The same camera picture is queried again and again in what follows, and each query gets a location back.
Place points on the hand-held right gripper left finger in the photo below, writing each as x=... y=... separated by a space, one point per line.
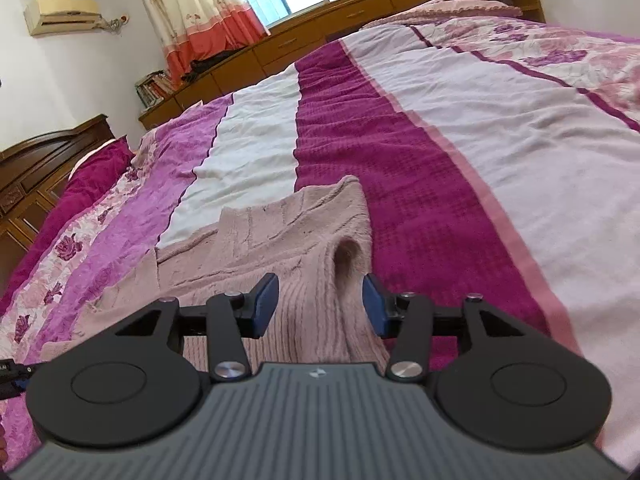
x=265 y=305

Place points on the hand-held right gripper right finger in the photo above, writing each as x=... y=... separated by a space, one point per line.
x=375 y=305

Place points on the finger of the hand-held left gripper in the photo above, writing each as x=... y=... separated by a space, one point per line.
x=15 y=377

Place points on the pink knitted sweater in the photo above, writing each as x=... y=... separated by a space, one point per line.
x=280 y=240

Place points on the striped floral bed blanket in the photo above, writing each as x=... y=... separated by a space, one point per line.
x=450 y=185

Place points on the magenta pillow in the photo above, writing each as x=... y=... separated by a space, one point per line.
x=85 y=185

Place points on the dark wooden headboard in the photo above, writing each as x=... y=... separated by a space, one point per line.
x=45 y=155

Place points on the row of books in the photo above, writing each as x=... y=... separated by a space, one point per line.
x=155 y=87

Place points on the black cloth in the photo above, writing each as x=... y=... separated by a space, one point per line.
x=210 y=64

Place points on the long wooden cabinet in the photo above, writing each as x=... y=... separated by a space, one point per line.
x=300 y=40

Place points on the floral curtain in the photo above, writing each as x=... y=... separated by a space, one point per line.
x=200 y=15

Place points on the pink frilled pillow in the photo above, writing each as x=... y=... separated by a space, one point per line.
x=450 y=6

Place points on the wall air conditioner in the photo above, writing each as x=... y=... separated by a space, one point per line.
x=62 y=16

